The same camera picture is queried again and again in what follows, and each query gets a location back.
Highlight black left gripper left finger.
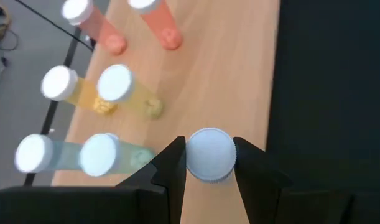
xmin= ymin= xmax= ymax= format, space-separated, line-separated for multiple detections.
xmin=114 ymin=136 xmax=187 ymax=224

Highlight wooden shelf black metal frame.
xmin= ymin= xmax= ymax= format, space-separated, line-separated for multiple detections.
xmin=14 ymin=0 xmax=282 ymax=224

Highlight teal pill bottle white cap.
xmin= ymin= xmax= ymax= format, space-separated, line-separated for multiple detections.
xmin=80 ymin=133 xmax=156 ymax=178
xmin=14 ymin=133 xmax=85 ymax=174
xmin=185 ymin=127 xmax=238 ymax=184

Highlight orange pill bottle white cap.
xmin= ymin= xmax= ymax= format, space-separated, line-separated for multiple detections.
xmin=127 ymin=0 xmax=183 ymax=51
xmin=61 ymin=0 xmax=128 ymax=56

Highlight yellow pill bottle white cap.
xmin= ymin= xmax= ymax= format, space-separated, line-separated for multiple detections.
xmin=40 ymin=64 xmax=118 ymax=116
xmin=96 ymin=63 xmax=164 ymax=121

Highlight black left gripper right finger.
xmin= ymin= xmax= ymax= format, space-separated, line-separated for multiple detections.
xmin=233 ymin=136 xmax=294 ymax=224

